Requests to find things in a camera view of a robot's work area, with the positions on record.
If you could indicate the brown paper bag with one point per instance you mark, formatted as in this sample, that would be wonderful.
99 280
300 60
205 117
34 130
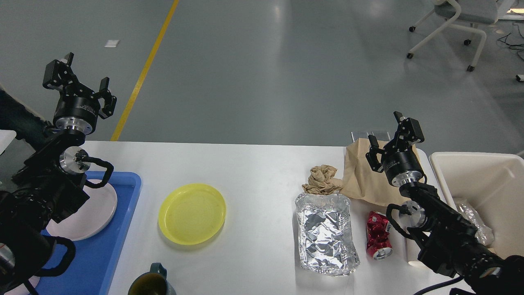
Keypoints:
360 182

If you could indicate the crushed red soda can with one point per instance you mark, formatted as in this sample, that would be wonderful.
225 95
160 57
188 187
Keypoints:
378 227

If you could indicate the pink plate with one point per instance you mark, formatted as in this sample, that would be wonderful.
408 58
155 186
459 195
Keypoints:
91 218

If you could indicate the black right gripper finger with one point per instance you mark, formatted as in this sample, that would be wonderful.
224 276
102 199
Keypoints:
408 134
372 155

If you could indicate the crumpled brown paper ball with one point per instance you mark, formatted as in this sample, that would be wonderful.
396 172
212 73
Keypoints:
322 181

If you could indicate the person leg dark trousers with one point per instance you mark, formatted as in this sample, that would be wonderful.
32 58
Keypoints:
28 126

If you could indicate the aluminium foil tray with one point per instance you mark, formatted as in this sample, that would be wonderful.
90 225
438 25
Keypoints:
325 242

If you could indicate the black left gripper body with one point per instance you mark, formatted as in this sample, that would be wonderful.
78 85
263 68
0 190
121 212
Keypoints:
79 113

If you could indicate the beige plastic bin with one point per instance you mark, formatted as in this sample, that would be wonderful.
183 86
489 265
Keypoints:
493 184

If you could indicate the grey office chair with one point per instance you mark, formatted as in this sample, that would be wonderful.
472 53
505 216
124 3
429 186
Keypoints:
457 48

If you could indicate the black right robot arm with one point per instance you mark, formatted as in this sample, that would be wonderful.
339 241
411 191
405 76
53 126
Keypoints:
447 241

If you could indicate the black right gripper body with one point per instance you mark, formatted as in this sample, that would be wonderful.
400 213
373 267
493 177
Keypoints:
402 168

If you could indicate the dark teal mug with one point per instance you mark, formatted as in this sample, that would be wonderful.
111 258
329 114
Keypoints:
153 282

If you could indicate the white paper cup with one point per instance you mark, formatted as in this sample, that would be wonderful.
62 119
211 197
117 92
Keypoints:
412 251

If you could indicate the blue plastic tray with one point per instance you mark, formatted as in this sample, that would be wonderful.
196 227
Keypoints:
93 267

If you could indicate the crumpled clear plastic wrap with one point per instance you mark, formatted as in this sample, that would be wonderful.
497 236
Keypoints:
484 233

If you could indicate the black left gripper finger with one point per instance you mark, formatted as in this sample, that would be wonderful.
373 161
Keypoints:
109 100
59 76

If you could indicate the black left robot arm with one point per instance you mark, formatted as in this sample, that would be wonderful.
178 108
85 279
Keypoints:
50 186

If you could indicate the yellow plastic plate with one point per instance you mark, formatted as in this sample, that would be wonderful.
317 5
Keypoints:
192 214

